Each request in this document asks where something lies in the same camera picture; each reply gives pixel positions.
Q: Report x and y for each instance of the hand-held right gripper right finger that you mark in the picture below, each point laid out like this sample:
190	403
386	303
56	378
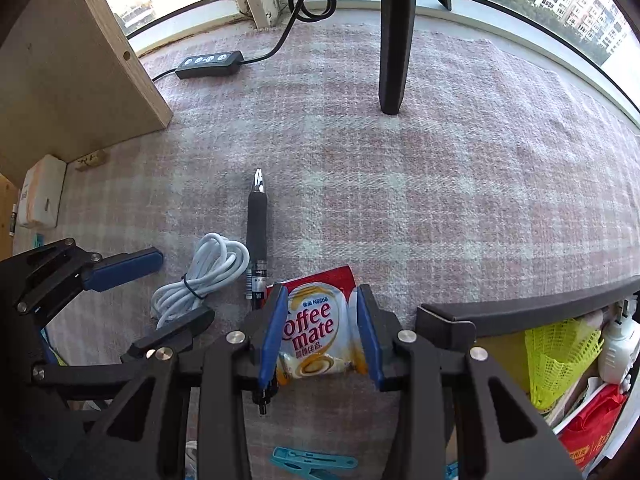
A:
369	342

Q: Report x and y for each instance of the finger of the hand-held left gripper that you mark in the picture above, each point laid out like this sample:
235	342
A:
175	332
125	267

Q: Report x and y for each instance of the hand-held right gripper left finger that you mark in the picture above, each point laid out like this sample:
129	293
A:
272	335

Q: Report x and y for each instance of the coffee creamer packet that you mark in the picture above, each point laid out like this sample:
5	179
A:
310	330

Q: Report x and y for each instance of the orange and white tissue pack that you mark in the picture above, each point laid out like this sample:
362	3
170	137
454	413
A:
42	195

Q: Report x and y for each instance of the blue clothes peg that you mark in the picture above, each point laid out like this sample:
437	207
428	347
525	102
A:
310	460

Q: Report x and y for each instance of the black storage box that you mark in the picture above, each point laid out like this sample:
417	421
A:
525	310

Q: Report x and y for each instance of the black pen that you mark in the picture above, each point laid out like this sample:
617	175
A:
256	230

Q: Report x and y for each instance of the pink plaid rug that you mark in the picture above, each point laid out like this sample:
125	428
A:
450	185

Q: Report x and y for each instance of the yellow plastic shuttlecock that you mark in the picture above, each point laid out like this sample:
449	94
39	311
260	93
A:
560	355

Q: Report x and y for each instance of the wooden board panel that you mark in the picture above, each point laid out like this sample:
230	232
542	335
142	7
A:
75	60

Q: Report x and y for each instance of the cream oval plastic item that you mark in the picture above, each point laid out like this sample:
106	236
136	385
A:
591	319

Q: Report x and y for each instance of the red bag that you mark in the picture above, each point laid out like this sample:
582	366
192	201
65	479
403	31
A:
590	425

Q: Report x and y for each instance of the white charger plug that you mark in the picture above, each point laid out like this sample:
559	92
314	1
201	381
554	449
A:
617	355

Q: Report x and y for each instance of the black tripod leg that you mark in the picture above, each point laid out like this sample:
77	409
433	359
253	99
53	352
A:
395	35

